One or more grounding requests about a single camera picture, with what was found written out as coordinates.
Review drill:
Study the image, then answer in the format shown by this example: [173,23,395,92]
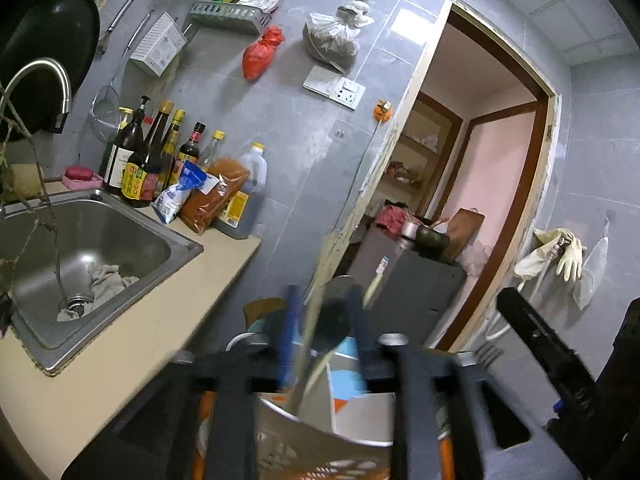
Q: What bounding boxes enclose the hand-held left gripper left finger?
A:
[65,284,306,480]

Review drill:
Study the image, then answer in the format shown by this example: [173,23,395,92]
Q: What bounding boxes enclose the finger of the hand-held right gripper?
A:
[495,286,599,403]

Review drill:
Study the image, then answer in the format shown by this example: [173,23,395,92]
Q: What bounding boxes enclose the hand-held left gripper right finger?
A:
[346,287,585,480]

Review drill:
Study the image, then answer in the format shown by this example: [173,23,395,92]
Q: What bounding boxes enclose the large silver spoon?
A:
[295,274,363,418]

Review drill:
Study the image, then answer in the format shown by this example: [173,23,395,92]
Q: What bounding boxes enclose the silver fork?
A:
[474,341,504,367]

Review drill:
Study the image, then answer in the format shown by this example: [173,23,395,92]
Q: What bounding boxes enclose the striped blanket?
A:
[190,340,457,480]

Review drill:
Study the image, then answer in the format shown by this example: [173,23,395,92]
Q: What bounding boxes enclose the white mesh bag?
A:
[572,209,612,310]

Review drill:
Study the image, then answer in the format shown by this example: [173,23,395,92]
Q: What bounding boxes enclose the cream rubber glove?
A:
[555,228,589,282]
[513,227,563,278]

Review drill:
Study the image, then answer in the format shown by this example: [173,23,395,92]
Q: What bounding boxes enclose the grey cabinet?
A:
[344,224,469,349]

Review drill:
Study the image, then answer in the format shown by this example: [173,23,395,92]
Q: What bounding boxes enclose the wooden cutting board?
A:
[442,208,485,264]

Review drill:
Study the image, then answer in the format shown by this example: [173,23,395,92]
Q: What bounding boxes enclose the dark metal bowl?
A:
[414,223,450,260]

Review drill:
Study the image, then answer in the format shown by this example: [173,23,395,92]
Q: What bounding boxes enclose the red cloth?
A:
[373,203,414,234]

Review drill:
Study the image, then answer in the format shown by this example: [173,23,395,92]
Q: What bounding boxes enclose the brown spice bag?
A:
[178,156,251,236]

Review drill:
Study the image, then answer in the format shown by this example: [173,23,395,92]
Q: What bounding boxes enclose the dark oil jug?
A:
[215,142,269,240]

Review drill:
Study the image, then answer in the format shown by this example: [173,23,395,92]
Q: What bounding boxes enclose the blue white bag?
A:
[152,160,207,225]

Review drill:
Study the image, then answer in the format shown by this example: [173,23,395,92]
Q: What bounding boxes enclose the grey rag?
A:
[55,263,141,322]

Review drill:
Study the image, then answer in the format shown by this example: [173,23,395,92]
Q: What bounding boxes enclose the clear bottle yellow cap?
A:
[197,130,226,174]

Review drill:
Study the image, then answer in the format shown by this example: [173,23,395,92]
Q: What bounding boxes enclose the dark bottle red label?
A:
[177,121,207,181]

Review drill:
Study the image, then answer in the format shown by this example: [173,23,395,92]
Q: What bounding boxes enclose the stainless steel sink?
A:
[0,187,205,376]

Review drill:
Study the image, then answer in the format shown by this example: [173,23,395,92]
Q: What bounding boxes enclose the dark bottle yellow label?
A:
[121,99,175,208]

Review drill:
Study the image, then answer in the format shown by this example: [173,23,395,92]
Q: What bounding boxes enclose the wooden shelf unit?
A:
[384,129,447,197]

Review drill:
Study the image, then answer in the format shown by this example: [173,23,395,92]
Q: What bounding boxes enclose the dark bottle yellow cap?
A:
[152,108,186,196]

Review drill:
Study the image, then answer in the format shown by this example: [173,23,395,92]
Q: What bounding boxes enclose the dark pump bottle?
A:
[102,94,151,196]

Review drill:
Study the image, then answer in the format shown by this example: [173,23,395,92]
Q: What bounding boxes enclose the green bottle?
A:
[99,107,134,179]

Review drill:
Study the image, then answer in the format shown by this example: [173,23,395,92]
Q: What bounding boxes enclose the pink soap dish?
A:
[62,163,105,190]

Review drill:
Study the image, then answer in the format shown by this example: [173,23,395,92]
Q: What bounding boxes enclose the red plastic bag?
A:
[242,25,286,80]

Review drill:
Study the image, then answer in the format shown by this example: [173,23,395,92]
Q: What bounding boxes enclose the metal mesh strainer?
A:
[90,10,154,141]

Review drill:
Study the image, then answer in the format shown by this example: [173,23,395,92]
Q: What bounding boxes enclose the clear bag of dried goods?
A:
[301,0,375,74]

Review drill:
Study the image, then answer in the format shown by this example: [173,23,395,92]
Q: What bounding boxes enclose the yellow sponge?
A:
[9,162,46,201]

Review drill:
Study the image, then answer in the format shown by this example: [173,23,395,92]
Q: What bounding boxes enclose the white paper box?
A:
[128,11,189,77]

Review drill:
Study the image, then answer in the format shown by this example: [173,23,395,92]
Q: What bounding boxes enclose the red snack packets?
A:
[235,0,284,14]

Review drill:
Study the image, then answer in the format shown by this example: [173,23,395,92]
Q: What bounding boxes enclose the steel faucet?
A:
[0,58,73,134]

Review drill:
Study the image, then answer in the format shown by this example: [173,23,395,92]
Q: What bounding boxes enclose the black wok pan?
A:
[0,0,101,134]

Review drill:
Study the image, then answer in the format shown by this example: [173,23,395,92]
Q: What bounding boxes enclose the white shower hose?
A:
[487,240,571,347]

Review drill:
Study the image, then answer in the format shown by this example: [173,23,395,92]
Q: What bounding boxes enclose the wooden door frame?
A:
[312,0,561,357]

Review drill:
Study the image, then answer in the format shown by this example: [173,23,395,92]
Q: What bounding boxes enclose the white wall socket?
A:
[330,77,367,111]

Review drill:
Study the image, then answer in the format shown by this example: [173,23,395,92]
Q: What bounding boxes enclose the metal wall shelf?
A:
[188,0,282,36]

